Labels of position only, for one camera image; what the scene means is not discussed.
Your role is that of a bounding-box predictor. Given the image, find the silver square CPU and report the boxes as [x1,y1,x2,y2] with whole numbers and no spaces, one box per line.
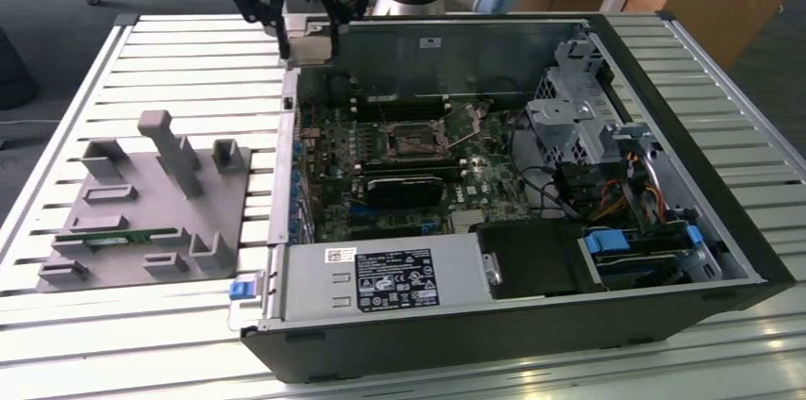
[289,35,333,65]

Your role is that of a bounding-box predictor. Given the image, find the green motherboard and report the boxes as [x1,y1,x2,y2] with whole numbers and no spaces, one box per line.
[295,100,529,245]

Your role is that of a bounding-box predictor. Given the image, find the green RAM stick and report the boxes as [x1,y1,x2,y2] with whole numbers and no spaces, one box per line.
[53,227,188,248]

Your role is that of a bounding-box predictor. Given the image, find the silver metal drive cage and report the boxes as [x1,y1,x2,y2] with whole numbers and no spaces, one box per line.
[525,39,631,160]

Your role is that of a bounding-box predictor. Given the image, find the silver power supply unit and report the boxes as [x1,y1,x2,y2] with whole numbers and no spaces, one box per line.
[276,237,499,324]

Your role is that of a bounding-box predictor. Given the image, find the CPU socket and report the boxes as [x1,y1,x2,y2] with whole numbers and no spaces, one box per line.
[383,121,452,160]

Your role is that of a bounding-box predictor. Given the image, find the black RAM slot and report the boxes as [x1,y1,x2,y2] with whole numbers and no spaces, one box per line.
[361,97,445,111]
[364,109,443,121]
[361,160,471,171]

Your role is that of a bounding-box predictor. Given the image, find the black graphics card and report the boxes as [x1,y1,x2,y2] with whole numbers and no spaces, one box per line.
[363,175,445,210]

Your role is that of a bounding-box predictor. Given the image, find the blue disk carrier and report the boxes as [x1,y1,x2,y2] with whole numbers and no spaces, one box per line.
[581,227,635,258]

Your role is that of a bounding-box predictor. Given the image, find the orange yellow red wires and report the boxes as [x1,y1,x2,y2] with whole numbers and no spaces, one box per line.
[591,181,670,223]

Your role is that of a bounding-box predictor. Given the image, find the metal socket cover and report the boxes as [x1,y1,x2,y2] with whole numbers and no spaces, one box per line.
[439,102,492,147]

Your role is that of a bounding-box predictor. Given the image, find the small silver heatsink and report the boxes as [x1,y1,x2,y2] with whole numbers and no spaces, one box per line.
[451,210,491,234]

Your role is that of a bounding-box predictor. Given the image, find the black open PC case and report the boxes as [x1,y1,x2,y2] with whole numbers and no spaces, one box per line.
[237,11,795,385]

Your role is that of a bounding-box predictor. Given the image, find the blue case release clip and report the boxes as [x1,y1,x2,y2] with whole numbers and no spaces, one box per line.
[229,276,264,300]

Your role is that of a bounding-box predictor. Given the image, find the grey plastic parts rack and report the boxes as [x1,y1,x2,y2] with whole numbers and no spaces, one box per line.
[36,109,253,295]

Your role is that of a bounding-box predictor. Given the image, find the black cable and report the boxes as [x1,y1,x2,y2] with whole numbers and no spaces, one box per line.
[507,111,581,223]

